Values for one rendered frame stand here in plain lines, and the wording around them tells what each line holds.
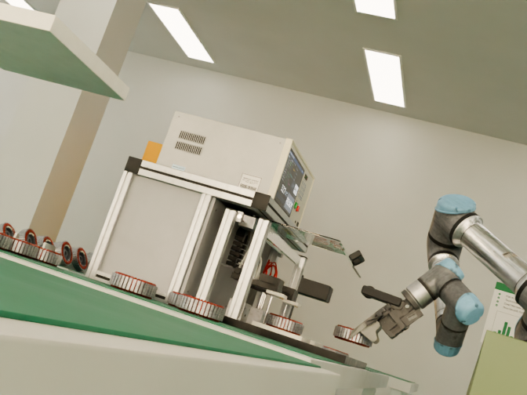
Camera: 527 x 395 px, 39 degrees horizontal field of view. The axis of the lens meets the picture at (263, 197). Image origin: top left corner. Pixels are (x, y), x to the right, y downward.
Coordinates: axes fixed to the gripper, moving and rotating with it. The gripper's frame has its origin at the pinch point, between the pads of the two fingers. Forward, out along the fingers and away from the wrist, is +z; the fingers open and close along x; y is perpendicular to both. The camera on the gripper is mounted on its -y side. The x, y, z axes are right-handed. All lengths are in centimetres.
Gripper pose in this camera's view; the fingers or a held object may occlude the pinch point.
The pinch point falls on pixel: (350, 336)
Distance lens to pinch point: 214.8
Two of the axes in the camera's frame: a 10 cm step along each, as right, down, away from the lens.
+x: 2.1, 2.4, 9.5
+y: 5.7, 7.6, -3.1
